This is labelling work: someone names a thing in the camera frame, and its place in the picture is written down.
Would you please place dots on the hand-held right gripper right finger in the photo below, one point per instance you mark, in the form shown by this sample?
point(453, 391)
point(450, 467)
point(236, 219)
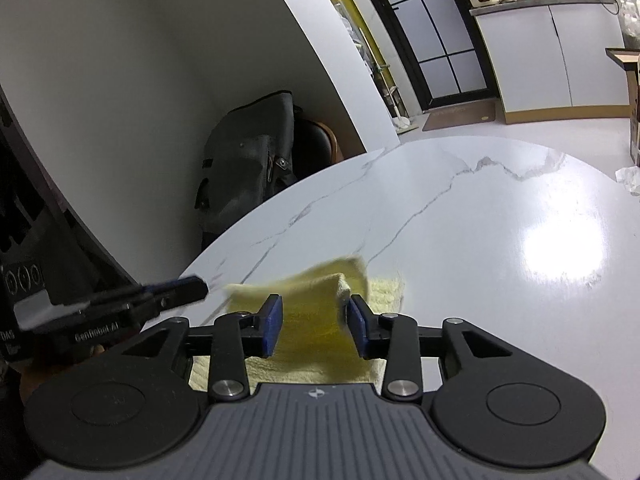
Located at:
point(357, 327)

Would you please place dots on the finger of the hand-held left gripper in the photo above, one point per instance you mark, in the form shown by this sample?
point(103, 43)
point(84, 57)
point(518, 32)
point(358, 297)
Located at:
point(130, 305)
point(185, 290)

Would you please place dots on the wooden tray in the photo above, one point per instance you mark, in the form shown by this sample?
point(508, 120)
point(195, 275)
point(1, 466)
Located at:
point(622, 55)

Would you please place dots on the black chair with wooden frame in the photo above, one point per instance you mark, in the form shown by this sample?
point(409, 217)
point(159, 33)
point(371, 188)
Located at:
point(312, 145)

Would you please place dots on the white kitchen cabinet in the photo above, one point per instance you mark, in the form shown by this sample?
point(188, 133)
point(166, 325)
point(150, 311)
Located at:
point(525, 60)

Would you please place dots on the brown door mat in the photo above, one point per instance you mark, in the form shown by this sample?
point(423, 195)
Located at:
point(457, 116)

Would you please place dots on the white rolling cart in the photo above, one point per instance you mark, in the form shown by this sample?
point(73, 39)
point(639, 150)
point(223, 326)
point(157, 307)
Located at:
point(635, 135)

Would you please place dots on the black framed glass door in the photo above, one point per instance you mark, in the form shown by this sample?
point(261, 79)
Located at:
point(440, 25)

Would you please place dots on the clear plastic bag with bottles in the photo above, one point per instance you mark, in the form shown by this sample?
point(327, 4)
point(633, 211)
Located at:
point(630, 20)

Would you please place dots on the white plastic bag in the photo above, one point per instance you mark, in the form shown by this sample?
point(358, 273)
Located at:
point(629, 179)

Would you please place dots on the grey backpack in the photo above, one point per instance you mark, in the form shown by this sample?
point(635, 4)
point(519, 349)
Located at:
point(240, 170)

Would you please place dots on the white mop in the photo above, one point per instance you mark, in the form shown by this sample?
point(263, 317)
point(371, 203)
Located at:
point(402, 122)

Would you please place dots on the yellow pipe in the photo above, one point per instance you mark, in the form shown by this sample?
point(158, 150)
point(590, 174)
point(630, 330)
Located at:
point(350, 5)

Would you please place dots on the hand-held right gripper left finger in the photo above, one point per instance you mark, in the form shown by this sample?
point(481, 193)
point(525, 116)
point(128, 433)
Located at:
point(272, 325)

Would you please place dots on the pale yellow towel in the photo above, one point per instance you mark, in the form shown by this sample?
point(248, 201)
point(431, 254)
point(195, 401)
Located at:
point(310, 330)

